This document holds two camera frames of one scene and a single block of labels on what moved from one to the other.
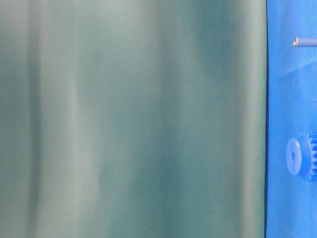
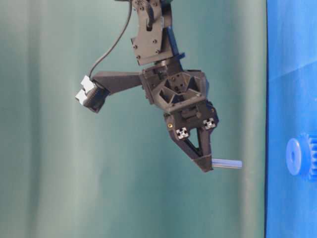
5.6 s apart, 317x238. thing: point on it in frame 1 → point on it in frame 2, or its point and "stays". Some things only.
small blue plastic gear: (301, 157) stays
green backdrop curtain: (132, 118) stays
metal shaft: (305, 41) → (227, 163)
